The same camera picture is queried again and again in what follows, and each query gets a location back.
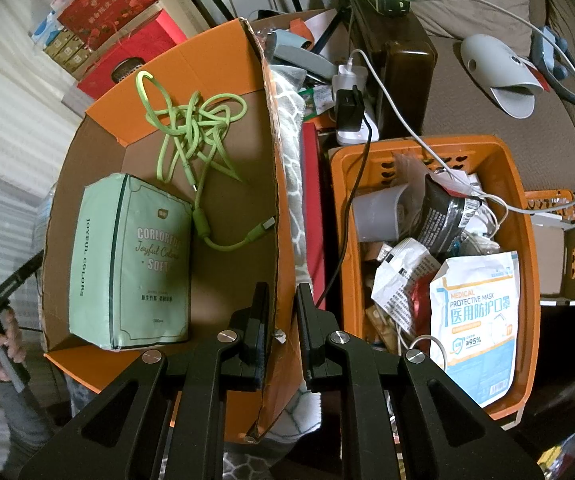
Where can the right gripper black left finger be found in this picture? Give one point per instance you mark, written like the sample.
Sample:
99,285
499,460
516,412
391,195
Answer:
245,365

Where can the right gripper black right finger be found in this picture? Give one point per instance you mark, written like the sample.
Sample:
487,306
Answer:
324,362

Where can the green tissue pack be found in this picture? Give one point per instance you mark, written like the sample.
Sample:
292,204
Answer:
130,275

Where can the orange cardboard box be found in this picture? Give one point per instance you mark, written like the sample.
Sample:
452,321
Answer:
200,123

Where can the person's left hand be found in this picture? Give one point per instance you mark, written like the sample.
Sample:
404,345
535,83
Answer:
11,339

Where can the white printed paper packet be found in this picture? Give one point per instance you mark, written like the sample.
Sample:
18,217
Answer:
402,268

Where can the translucent plastic cup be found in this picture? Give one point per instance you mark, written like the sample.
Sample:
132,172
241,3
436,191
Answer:
378,214

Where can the medical mask packet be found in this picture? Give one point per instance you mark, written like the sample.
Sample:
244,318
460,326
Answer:
474,323

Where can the black foil pouch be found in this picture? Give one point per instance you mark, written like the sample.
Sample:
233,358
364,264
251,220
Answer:
443,218

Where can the black power adapter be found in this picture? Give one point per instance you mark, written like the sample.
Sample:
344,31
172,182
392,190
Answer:
349,109

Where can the white power strip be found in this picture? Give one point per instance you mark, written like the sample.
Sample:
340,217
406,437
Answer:
348,75

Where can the stack of brown boxes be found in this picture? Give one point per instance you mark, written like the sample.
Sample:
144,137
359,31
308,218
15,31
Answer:
67,50

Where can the red collection gift bag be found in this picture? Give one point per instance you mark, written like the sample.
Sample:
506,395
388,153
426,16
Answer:
154,37

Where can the brown sofa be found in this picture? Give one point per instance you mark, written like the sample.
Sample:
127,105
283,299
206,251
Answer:
542,145

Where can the red floral gift box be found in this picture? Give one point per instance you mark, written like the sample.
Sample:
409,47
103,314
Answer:
107,5

